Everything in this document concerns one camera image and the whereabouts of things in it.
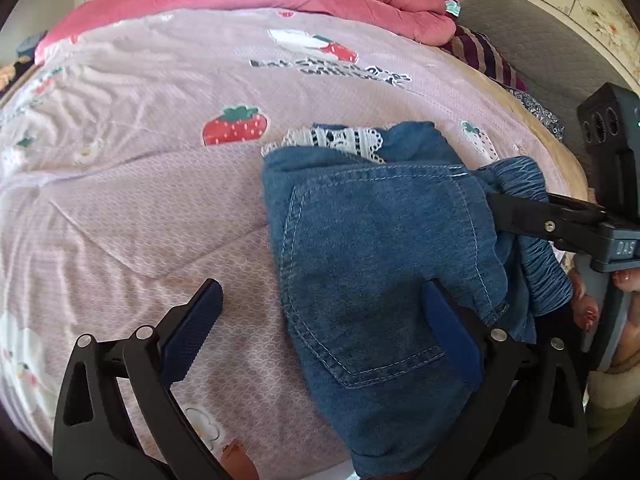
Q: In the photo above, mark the cream fleece sleeve forearm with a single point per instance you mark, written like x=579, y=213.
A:
x=612, y=398

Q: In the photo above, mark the pink folded quilt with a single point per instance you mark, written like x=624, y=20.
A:
x=425, y=21

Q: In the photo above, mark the right hand red nails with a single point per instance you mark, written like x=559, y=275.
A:
x=586, y=314

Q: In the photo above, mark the pink strawberry print bedsheet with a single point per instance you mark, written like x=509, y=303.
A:
x=130, y=173

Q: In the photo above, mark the clothes pile beside bed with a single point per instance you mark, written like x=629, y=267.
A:
x=16, y=74

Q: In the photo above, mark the striped purple pillow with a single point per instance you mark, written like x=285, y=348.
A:
x=475, y=50

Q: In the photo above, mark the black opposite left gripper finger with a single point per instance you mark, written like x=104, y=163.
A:
x=564, y=221

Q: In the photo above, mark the floral blue pillow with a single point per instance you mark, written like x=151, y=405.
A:
x=546, y=117

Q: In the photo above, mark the grey padded headboard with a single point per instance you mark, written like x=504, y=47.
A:
x=561, y=64

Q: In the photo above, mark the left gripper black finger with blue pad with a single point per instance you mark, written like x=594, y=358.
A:
x=93, y=436
x=524, y=418

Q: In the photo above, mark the blue denim pants lace trim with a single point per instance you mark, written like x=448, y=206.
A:
x=360, y=220

